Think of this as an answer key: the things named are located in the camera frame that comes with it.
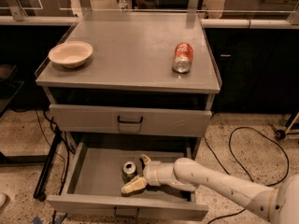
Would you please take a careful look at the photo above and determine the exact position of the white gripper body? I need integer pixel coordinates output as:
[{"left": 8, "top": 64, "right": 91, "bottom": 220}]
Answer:
[{"left": 143, "top": 161, "right": 161, "bottom": 187}]

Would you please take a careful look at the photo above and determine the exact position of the green soda can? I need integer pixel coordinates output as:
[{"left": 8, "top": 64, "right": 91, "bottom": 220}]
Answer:
[{"left": 121, "top": 161, "right": 137, "bottom": 183}]

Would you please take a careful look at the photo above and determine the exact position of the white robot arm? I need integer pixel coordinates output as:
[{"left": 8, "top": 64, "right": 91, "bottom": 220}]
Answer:
[{"left": 121, "top": 154, "right": 299, "bottom": 224}]

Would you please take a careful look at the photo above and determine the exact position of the open grey middle drawer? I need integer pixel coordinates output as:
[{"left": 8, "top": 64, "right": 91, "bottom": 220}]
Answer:
[{"left": 47, "top": 142, "right": 208, "bottom": 221}]

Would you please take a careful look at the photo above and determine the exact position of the closed grey upper drawer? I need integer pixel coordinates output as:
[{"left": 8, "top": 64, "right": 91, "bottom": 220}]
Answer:
[{"left": 50, "top": 105, "right": 211, "bottom": 137}]

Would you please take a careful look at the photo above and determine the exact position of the grey drawer cabinet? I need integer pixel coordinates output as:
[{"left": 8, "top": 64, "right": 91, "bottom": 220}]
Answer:
[{"left": 34, "top": 10, "right": 222, "bottom": 222}]

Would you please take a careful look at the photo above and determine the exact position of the red soda can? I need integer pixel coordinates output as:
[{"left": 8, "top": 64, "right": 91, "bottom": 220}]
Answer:
[{"left": 172, "top": 43, "right": 193, "bottom": 74}]

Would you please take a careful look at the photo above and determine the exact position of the white paper bowl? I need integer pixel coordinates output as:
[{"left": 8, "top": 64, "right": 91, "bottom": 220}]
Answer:
[{"left": 48, "top": 41, "right": 93, "bottom": 68}]

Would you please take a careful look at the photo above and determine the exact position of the black wheeled stand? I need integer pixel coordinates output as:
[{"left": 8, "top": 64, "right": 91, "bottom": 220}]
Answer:
[{"left": 270, "top": 111, "right": 299, "bottom": 140}]

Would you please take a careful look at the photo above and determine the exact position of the clear water bottle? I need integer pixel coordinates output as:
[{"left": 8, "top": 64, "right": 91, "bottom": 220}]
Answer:
[{"left": 118, "top": 0, "right": 128, "bottom": 10}]

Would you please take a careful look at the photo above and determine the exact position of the black floor cable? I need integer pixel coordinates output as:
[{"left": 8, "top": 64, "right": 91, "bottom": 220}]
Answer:
[{"left": 203, "top": 126, "right": 291, "bottom": 224}]

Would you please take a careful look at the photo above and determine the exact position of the black cart frame left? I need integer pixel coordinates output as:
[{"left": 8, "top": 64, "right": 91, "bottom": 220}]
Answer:
[{"left": 34, "top": 127, "right": 62, "bottom": 202}]

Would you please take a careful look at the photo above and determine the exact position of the white rail behind counter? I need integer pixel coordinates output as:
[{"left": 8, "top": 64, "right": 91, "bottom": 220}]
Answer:
[{"left": 0, "top": 16, "right": 299, "bottom": 30}]

